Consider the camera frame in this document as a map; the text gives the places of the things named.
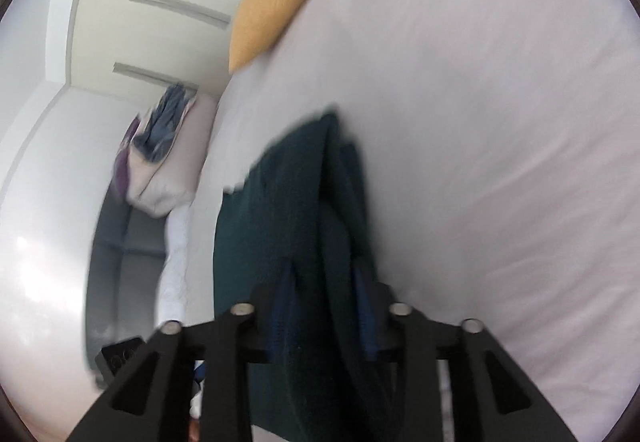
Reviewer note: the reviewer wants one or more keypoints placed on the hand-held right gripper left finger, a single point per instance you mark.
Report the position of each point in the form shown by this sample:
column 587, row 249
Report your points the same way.
column 284, row 317

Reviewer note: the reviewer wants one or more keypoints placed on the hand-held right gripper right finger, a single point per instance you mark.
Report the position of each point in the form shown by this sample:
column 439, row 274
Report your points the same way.
column 367, row 322

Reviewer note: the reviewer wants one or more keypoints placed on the dark green garment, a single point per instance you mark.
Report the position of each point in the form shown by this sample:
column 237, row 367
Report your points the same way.
column 300, row 202

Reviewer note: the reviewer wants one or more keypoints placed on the black device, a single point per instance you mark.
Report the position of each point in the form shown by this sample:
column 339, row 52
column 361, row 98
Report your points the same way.
column 117, row 356

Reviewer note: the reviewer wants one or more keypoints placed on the bed with white sheet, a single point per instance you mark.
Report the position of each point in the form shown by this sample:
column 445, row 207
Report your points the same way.
column 475, row 147

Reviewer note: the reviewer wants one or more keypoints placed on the cream wardrobe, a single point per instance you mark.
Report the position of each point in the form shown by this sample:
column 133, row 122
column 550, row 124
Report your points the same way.
column 150, row 37

